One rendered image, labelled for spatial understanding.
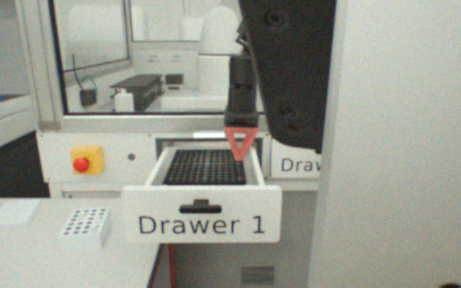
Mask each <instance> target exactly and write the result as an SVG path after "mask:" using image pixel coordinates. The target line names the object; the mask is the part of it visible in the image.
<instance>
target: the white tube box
mask: <svg viewBox="0 0 461 288"><path fill-rule="evenodd" d="M81 213H84V215H85V220H84V221H79V214H81ZM95 217H100V221H101V223H98V224H96V222H95ZM110 222H111V216H110V209H109V207H102V208H79V209H74V210H73V211H72V212H71V215H70V216H69V218H68V220H67V222H66V224H65V225H64V226H63V229H62V231H61V232H60V233H59V236H58V241H59V247H60V253H65V252H74V251H92V250H101V248H102V247H103V244H104V242H105V236H106V234H107V231H108V229H109V224H110ZM93 225H96V226H97V232H96V233H92V230H91V226H93Z"/></svg>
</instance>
